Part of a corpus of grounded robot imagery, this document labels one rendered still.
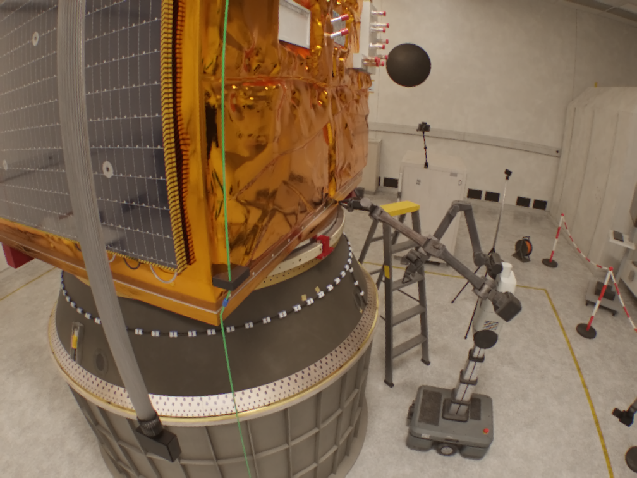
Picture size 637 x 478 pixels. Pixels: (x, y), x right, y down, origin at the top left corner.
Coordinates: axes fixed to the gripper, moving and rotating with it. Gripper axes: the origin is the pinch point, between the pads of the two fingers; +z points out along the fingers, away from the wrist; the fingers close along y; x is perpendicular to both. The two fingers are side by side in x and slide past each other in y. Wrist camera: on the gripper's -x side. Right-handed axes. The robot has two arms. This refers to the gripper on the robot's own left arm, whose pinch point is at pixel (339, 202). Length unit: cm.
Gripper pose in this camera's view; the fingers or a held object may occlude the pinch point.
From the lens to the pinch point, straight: 216.2
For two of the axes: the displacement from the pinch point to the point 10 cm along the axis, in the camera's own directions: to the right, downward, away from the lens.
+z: -9.4, -1.5, 2.9
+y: -3.3, 3.7, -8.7
